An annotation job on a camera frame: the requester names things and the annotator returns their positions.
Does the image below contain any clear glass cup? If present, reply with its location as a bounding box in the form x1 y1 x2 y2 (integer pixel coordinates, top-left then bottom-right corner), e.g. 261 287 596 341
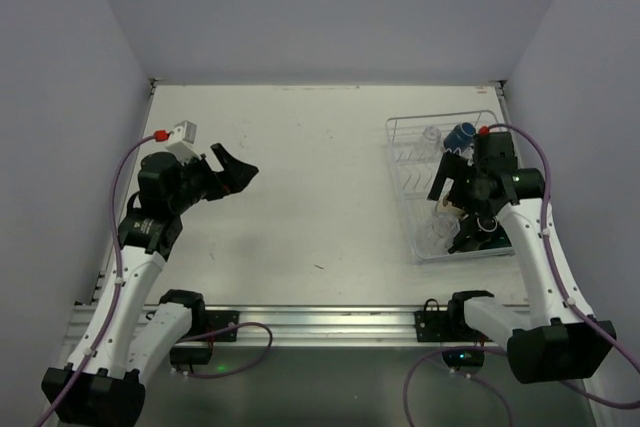
418 126 442 161
423 212 460 255

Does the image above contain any beige cup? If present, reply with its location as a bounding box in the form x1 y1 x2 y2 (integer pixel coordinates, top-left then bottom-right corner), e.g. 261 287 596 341
435 197 464 216

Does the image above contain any black mug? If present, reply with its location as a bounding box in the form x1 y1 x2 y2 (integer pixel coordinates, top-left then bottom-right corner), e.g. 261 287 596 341
447 215 499 254

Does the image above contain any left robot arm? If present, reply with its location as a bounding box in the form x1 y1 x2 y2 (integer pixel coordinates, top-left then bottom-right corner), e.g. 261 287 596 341
41 141 259 426

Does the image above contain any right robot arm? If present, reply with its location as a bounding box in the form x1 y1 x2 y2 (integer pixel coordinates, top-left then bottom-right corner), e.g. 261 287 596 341
428 132 616 384

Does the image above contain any blue mug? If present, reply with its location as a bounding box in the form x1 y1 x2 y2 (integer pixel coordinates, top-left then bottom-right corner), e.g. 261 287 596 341
442 122 476 155

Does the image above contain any teal cup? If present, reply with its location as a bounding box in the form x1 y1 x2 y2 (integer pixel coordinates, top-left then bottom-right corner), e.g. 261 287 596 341
484 227 512 250

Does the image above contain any right black controller box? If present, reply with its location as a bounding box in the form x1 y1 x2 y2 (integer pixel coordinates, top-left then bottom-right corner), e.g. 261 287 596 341
441 349 485 375

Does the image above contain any black controller box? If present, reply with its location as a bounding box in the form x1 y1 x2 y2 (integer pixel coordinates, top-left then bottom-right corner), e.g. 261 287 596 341
441 349 485 375
169 347 212 370

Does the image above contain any left black controller box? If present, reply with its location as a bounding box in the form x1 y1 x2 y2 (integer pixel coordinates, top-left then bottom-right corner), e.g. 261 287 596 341
169 347 212 370

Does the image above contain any white wire dish rack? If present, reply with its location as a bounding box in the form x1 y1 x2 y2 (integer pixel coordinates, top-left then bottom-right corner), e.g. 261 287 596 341
384 109 519 267

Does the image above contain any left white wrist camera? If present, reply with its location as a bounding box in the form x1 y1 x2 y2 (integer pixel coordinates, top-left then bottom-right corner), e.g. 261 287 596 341
165 120 197 163

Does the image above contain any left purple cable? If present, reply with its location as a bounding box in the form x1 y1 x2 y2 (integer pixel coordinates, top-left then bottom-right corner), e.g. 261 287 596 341
34 129 274 427

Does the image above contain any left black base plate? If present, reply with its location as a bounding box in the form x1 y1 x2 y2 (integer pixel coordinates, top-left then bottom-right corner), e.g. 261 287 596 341
177 309 240 344

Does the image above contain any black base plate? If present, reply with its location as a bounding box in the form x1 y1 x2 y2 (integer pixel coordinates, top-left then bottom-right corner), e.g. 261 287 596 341
414 298 490 345
177 309 240 344

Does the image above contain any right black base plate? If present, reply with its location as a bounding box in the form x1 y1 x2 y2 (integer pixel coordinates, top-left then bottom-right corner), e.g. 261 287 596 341
414 298 490 345

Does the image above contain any aluminium mounting rail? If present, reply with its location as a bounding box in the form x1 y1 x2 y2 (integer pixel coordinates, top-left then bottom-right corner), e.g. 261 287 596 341
59 304 586 348

